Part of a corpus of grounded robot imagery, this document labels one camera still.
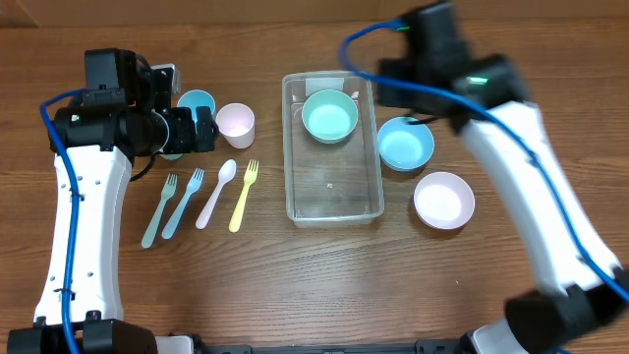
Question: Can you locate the white plastic spoon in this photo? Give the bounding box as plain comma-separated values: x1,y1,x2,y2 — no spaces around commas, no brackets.
195,159,237,230

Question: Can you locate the clear plastic container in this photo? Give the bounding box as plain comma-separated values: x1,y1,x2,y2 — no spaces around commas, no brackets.
282,71,384,228

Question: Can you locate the blue plastic fork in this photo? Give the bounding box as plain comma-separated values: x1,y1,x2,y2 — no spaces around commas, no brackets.
161,168,204,240

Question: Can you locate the yellow plastic fork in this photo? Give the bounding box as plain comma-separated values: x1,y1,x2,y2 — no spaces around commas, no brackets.
228,159,259,233

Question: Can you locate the pink plastic bowl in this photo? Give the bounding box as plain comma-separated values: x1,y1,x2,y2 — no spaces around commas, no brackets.
413,172,476,230

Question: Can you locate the green plastic cup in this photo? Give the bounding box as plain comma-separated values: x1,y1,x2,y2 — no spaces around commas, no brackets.
160,153,183,160

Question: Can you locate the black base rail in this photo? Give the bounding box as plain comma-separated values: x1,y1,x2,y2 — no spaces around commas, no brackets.
156,335,464,354

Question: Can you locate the pink plastic cup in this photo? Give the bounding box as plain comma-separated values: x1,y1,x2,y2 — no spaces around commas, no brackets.
216,103,256,149

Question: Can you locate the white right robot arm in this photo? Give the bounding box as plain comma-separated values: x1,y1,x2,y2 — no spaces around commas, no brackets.
378,1,628,353

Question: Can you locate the blue plastic cup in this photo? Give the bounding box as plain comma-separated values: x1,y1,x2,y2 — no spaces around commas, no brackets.
177,89,216,122

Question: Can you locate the blue plastic bowl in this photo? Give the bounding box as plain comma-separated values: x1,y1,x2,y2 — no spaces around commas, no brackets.
377,117,435,172

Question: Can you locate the green plastic bowl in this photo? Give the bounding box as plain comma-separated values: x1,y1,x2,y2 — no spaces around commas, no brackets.
302,89,359,144

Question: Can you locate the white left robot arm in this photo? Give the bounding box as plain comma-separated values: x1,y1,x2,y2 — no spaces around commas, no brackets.
7,48,219,354

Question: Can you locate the green plastic fork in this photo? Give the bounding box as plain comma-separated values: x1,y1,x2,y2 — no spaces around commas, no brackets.
141,174,178,249

